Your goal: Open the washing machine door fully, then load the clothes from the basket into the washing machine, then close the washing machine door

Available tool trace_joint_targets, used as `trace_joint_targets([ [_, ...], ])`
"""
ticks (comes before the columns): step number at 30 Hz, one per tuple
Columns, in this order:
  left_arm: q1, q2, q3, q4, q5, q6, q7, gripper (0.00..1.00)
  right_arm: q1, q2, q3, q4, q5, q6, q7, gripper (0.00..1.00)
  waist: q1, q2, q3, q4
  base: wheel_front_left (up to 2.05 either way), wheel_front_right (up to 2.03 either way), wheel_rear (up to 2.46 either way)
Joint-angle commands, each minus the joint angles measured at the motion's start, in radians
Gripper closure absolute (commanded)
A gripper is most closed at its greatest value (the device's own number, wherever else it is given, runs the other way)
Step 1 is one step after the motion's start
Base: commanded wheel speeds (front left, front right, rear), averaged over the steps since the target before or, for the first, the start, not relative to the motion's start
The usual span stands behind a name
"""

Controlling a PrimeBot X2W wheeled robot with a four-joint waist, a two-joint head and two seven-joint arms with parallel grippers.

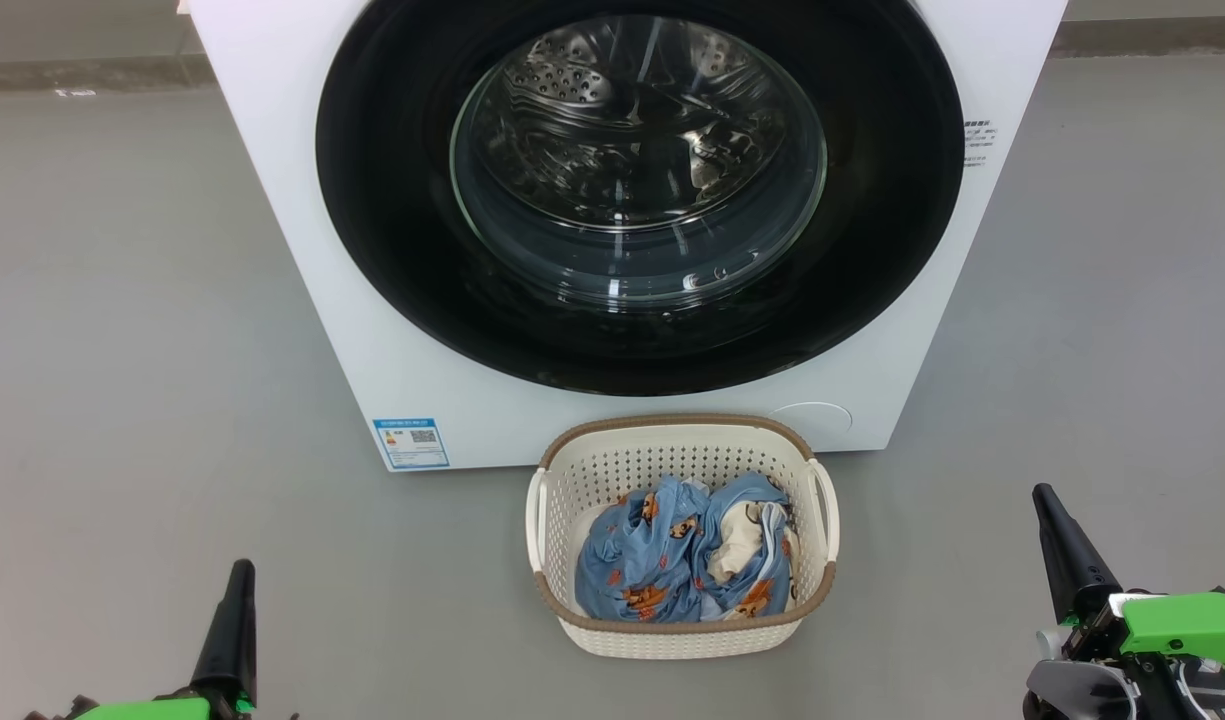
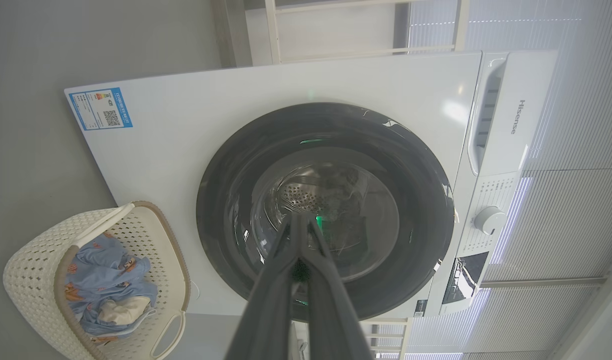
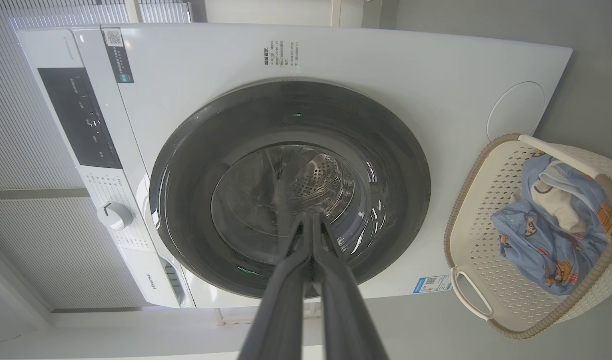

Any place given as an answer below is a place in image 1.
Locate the blue bear print garment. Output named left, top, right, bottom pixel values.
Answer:
left=575, top=476, right=713, bottom=623

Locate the round white filter cover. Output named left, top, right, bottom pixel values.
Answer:
left=767, top=402, right=854, bottom=443

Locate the blue and cream garment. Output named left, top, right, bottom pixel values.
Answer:
left=692, top=472, right=801, bottom=621

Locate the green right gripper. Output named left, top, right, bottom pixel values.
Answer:
left=1032, top=484, right=1225, bottom=720

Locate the stainless steel washing machine drum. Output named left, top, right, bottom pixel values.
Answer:
left=470, top=14, right=825, bottom=236

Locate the black round glass washer door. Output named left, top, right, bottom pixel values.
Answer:
left=315, top=0, right=966, bottom=397

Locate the cream perforated laundry basket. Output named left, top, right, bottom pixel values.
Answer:
left=525, top=414, right=841, bottom=660

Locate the white front-load washing machine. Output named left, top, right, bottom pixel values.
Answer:
left=187, top=0, right=1070, bottom=473

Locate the blue energy label sticker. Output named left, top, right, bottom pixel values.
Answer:
left=373, top=418, right=450, bottom=471

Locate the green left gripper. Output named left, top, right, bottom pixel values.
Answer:
left=27, top=559, right=298, bottom=720

